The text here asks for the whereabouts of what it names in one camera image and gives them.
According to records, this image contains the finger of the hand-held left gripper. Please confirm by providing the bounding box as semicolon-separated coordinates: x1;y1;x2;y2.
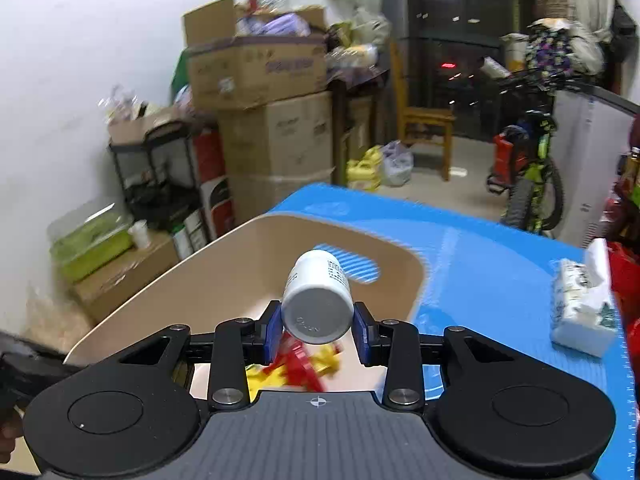
47;352;85;380

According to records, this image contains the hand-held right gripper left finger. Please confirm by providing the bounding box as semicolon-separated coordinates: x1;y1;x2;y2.
117;300;284;410

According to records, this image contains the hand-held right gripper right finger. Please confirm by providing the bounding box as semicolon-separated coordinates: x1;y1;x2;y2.
352;302;522;410

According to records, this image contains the white plastic bottle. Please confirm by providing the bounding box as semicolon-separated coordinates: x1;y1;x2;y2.
281;248;355;346

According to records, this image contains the beige plastic bin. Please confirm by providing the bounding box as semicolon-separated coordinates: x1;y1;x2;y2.
62;212;427;404

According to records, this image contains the person's left hand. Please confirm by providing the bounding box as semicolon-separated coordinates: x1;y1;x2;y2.
0;408;25;464

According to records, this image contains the yellow plastic toy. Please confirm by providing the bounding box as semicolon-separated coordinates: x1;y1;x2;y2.
244;342;344;404

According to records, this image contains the red plastic toy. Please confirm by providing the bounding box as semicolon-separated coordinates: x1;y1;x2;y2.
271;332;327;394

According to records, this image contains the printed brown cardboard box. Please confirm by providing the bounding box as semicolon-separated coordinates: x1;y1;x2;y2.
72;232;182;324

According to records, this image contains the green container with clear lid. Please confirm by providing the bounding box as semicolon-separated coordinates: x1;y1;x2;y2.
47;204;135;284

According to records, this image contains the small green white carton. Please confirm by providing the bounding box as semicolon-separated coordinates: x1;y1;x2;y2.
172;209;209;262

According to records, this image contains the blue silicone mat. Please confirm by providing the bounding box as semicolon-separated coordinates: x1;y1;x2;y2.
264;182;635;480

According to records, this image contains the white and red appliance box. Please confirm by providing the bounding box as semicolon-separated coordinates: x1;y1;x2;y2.
199;175;237;242

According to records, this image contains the white paper cup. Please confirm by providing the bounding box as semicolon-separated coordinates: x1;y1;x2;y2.
127;219;151;250

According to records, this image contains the translucent plastic bag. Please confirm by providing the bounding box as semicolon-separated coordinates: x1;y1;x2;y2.
380;140;415;188

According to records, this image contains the tall wrapped cardboard box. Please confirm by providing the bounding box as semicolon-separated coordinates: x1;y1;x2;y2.
217;92;335;227

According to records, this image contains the red cardboard box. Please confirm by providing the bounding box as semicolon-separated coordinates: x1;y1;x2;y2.
192;129;227;187

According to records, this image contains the black utility cart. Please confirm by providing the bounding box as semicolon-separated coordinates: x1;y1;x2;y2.
108;120;212;262

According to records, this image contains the white tissue pack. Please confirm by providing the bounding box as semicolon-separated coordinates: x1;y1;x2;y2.
549;238;621;359

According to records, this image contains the dark wooden table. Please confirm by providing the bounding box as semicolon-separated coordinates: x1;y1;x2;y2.
327;67;392;187

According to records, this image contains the wooden chair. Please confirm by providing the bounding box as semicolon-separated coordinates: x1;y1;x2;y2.
389;42;457;182

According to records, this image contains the green and black bicycle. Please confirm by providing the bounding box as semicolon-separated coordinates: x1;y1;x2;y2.
484;67;567;234

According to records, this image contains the open cardboard box on cart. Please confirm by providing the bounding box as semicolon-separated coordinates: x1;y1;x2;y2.
107;104;182;147

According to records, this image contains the open printed cardboard box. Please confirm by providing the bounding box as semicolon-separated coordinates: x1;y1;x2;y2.
182;0;330;112

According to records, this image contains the white appliance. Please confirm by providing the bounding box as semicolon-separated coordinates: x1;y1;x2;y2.
549;85;640;249

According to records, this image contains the pile of clothes and bags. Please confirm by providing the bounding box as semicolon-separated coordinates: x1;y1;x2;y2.
501;17;607;87

